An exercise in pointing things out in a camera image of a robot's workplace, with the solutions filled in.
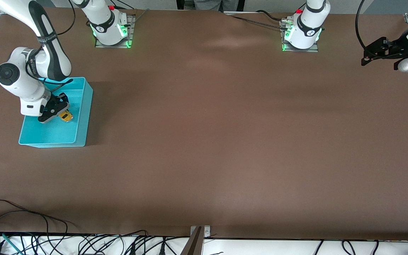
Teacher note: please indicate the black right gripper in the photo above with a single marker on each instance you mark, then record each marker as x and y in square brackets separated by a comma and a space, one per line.
[60, 101]

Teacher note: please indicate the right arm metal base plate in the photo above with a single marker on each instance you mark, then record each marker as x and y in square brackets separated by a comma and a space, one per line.
[131, 32]

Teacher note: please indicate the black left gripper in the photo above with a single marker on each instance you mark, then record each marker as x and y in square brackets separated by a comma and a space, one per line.
[397, 48]

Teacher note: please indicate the brown table mat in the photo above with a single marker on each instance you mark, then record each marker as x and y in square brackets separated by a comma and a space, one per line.
[204, 141]

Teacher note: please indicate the grey metal bracket plate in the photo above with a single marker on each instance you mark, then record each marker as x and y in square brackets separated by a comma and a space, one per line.
[207, 232]

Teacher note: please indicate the yellow beetle toy car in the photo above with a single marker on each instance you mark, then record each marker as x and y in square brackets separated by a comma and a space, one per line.
[66, 117]

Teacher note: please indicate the black power plug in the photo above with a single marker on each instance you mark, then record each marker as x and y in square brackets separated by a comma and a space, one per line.
[132, 248]
[162, 248]

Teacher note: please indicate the teal plastic bin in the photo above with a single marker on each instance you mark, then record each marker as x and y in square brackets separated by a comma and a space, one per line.
[73, 134]

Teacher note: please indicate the white lower ledge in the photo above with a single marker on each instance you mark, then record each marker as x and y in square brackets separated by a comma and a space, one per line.
[260, 248]

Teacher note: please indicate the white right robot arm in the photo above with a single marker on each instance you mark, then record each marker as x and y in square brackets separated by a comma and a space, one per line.
[23, 85]

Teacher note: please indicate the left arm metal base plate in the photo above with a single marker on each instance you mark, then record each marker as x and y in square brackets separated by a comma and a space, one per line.
[312, 50]

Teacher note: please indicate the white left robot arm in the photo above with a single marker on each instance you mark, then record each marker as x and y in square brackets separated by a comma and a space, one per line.
[308, 28]

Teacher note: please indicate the grey metal stand post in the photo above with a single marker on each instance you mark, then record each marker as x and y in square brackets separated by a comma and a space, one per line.
[193, 244]

